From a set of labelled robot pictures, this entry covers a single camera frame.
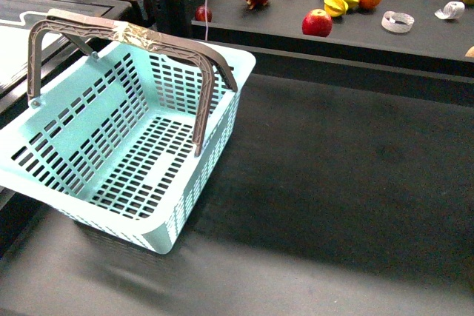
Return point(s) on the light blue plastic basket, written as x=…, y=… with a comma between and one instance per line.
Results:
x=124, y=124

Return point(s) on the dark red plum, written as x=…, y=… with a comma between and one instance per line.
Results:
x=203, y=13

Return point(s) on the red apple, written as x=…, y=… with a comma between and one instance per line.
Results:
x=317, y=23

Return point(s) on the yellow star fruit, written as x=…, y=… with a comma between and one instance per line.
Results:
x=336, y=8

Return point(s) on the black shelf tray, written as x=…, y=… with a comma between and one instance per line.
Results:
x=432, y=45

